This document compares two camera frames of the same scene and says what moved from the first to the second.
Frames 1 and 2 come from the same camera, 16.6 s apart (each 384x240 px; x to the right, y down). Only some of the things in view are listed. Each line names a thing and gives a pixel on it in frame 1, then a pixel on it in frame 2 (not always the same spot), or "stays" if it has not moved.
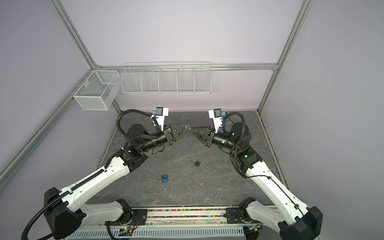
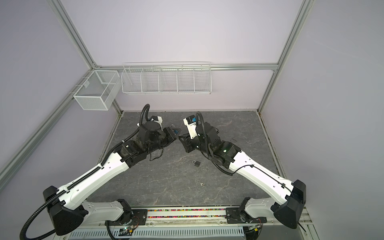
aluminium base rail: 178,218 stays
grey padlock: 196,163 stays
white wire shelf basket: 166,77 stays
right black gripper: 207,140 → 189,142
